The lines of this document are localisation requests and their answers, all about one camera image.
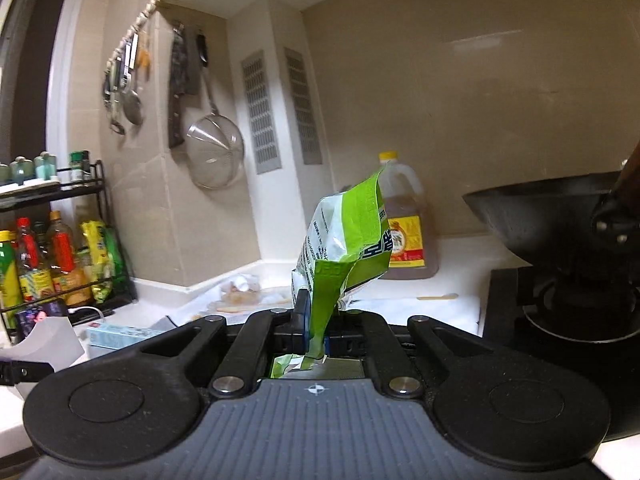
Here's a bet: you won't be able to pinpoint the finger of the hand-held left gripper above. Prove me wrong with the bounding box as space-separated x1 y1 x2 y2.
0 357 56 389

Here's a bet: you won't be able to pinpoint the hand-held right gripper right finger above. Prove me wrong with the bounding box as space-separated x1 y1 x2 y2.
324 308 482 399

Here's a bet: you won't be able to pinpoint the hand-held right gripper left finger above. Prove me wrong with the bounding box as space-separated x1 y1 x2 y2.
140 288 311 399

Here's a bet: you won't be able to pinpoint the green snack bag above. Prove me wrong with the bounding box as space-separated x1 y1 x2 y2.
269 166 394 381

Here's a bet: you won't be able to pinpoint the white paper sheet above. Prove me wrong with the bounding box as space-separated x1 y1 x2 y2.
9 316 87 402

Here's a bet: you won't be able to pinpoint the dark packet pink print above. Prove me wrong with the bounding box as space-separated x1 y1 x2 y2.
14 299 69 345

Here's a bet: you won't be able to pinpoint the crumpled clear plastic wrapper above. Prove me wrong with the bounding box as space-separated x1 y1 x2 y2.
219 274 262 307

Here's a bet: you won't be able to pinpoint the green sauce bottle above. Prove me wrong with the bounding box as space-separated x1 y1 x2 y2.
0 230 24 312

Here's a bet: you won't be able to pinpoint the light blue carton box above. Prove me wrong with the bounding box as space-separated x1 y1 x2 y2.
87 323 174 349

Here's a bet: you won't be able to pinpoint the red cap sauce bottle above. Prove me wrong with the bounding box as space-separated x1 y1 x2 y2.
15 217 54 304

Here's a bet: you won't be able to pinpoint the orange cap sauce bottle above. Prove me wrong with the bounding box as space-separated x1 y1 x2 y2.
47 209 92 307

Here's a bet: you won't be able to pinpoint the cooking oil jug yellow cap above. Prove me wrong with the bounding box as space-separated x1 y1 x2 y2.
377 150 440 280

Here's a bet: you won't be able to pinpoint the yellow green seasoning packet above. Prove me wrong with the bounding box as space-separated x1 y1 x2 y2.
80 219 124 304

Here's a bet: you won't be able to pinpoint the metal mesh strainer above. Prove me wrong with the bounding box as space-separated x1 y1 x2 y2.
185 34 246 191

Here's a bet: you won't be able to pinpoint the teal ceramic jars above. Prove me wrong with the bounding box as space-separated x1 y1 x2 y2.
0 151 62 187

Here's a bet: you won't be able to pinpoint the black spice rack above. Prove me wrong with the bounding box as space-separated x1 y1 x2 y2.
0 159 139 333

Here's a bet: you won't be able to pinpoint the green lid spice bottle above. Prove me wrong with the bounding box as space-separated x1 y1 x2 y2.
69 150 92 183

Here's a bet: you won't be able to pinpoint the black gas stove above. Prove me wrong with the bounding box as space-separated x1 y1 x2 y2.
482 263 640 443

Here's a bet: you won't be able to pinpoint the black wok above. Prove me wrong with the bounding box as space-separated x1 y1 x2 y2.
462 170 640 267

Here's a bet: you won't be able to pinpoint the hanging cleaver knife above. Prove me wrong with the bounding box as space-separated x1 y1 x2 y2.
167 22 201 150

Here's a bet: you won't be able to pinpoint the hanging metal utensils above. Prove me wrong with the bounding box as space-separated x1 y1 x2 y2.
102 2 154 136

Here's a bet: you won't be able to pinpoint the white cable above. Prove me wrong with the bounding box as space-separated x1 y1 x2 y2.
66 304 117 320

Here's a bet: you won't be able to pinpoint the grey wall vent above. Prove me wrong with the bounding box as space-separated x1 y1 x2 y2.
283 47 324 166
240 50 282 175

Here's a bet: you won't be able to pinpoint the wooden wok handle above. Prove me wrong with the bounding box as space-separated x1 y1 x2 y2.
616 144 640 204

